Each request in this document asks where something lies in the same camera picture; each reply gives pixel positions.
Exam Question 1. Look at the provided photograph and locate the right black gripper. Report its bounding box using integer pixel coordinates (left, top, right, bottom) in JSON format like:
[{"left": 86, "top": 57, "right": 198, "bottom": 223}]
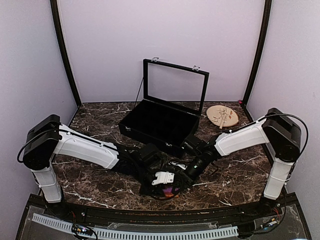
[{"left": 172, "top": 153, "right": 209, "bottom": 194}]

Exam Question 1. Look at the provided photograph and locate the purple orange striped sock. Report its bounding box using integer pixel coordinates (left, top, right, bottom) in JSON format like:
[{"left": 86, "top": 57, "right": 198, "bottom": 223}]
[{"left": 162, "top": 187, "right": 179, "bottom": 199}]

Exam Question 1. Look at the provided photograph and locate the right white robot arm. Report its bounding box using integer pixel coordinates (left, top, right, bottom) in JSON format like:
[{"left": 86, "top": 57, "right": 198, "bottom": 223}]
[{"left": 178, "top": 108, "right": 306, "bottom": 217}]

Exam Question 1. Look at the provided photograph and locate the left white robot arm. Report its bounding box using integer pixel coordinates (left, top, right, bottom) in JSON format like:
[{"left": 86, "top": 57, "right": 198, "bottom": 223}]
[{"left": 17, "top": 114, "right": 179, "bottom": 218}]

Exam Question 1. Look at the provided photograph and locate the black display case box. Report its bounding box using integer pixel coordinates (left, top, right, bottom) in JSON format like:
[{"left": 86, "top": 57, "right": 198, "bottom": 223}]
[{"left": 118, "top": 58, "right": 210, "bottom": 158}]

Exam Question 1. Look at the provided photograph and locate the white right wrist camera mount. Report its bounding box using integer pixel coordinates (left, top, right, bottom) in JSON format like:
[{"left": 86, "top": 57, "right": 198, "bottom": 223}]
[{"left": 169, "top": 162, "right": 187, "bottom": 170}]

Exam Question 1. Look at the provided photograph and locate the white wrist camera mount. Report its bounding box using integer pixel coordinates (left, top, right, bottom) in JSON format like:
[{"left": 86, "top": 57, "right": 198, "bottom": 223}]
[
  {"left": 151, "top": 171, "right": 175, "bottom": 186},
  {"left": 169, "top": 162, "right": 187, "bottom": 170}
]

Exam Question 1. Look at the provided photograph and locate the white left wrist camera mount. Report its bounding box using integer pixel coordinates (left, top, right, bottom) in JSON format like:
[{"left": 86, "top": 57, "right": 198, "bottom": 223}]
[{"left": 151, "top": 171, "right": 175, "bottom": 186}]

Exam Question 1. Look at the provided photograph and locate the white slotted cable duct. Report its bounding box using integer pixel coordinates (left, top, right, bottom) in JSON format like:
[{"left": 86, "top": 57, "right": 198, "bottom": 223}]
[{"left": 31, "top": 213, "right": 239, "bottom": 240}]

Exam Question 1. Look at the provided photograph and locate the black right camera cable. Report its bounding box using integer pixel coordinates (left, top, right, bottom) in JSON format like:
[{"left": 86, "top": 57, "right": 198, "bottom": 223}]
[{"left": 222, "top": 113, "right": 309, "bottom": 156}]

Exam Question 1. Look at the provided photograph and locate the black right frame post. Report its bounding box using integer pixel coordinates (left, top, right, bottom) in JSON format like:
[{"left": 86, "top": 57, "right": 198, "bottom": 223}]
[{"left": 242, "top": 0, "right": 273, "bottom": 108}]

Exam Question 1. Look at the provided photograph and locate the black frame post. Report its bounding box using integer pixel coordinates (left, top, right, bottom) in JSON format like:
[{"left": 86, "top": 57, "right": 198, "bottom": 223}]
[
  {"left": 50, "top": 0, "right": 82, "bottom": 108},
  {"left": 242, "top": 0, "right": 273, "bottom": 108}
]

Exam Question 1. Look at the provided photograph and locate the black left frame post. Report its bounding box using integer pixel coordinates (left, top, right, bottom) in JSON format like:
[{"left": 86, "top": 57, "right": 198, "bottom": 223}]
[{"left": 50, "top": 0, "right": 82, "bottom": 108}]

